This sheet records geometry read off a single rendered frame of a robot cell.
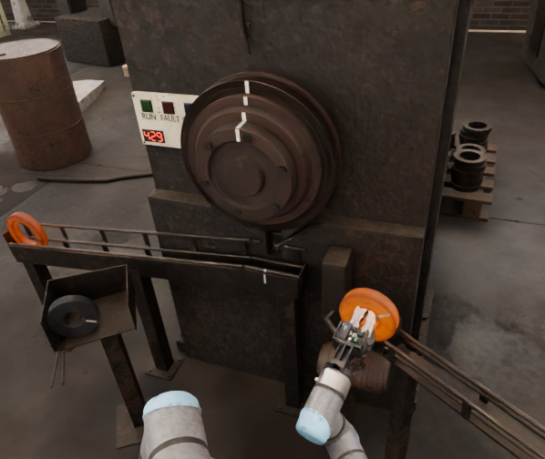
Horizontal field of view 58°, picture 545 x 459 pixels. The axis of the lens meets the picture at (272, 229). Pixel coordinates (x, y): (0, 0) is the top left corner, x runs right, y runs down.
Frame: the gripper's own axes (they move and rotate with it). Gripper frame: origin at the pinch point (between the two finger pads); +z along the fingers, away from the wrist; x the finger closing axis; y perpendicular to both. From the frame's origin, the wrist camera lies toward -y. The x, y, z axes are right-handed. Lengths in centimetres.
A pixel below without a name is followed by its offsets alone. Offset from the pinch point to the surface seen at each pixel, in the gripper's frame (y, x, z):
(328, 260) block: -10.4, 20.1, 17.2
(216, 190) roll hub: 17, 49, 11
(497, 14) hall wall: -237, 62, 587
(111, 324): -20, 80, -26
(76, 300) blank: -5, 85, -28
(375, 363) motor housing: -33.3, -1.0, 0.7
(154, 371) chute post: -84, 96, -21
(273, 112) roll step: 36, 35, 26
